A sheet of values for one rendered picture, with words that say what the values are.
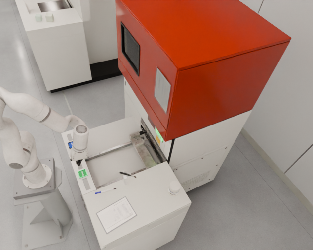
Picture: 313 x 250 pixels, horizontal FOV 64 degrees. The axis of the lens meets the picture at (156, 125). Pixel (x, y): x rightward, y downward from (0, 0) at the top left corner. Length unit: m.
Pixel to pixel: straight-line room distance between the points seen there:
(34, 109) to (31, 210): 1.72
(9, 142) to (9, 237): 1.48
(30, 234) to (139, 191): 1.37
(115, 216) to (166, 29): 1.14
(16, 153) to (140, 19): 1.01
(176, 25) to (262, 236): 2.21
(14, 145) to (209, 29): 1.24
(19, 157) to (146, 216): 0.82
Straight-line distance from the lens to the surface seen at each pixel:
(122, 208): 1.68
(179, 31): 1.45
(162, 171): 1.80
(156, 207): 1.69
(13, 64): 4.47
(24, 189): 1.98
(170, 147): 1.70
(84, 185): 1.78
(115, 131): 2.17
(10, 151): 1.58
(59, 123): 1.35
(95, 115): 3.39
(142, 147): 2.00
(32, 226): 2.80
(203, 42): 1.40
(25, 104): 1.27
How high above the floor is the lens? 2.54
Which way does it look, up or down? 51 degrees down
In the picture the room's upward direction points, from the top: 7 degrees clockwise
